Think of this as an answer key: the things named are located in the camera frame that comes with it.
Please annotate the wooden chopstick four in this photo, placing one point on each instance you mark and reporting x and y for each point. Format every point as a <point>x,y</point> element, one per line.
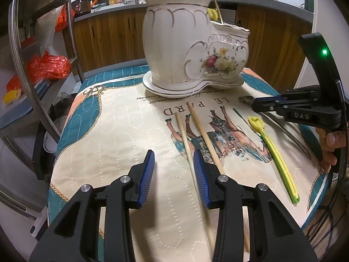
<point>216,161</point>

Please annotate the stainless steel shelf rack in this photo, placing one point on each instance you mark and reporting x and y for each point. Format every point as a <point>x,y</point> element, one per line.
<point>29,26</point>

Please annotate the red plastic bag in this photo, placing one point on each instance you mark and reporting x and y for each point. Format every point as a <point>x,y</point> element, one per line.
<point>48,67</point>
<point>62,19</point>

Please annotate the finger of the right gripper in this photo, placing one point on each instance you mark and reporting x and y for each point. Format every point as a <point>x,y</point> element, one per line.
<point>276,98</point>
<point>269,107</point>

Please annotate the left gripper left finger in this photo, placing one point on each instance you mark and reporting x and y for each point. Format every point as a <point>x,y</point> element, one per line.
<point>73,235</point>

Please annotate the right hand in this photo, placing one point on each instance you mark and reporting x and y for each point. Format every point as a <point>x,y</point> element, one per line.
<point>329,143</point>

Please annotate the dark rice cooker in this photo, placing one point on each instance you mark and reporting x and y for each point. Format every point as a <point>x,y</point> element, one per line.
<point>81,7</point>

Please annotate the wooden chopstick three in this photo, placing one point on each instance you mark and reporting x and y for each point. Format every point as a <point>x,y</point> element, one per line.
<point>195,179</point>

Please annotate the red plastic bag lower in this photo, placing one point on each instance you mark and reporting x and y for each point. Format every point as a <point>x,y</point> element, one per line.
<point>48,67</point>

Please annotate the yellow tulip handle utensil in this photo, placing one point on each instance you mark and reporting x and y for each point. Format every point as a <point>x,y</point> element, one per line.
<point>213,14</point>

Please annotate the patterned quilted table cloth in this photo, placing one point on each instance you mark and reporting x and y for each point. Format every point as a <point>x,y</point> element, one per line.
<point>114,121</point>

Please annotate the red plastic bag upper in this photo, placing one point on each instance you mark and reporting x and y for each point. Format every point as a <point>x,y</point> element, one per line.
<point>62,19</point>

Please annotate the wooden kitchen cabinets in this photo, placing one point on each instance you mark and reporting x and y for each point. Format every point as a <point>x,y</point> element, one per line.
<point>275,54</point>

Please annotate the dark green kettle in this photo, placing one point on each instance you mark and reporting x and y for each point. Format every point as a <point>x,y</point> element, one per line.
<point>309,5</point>

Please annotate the silver metal spoon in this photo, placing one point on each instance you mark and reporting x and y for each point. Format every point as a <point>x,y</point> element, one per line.
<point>249,99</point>

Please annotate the green yellow tulip utensil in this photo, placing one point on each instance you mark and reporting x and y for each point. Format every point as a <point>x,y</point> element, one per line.
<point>258,125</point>

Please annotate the white floral ceramic utensil holder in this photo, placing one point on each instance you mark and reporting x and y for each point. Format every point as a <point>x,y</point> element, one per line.
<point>186,51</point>

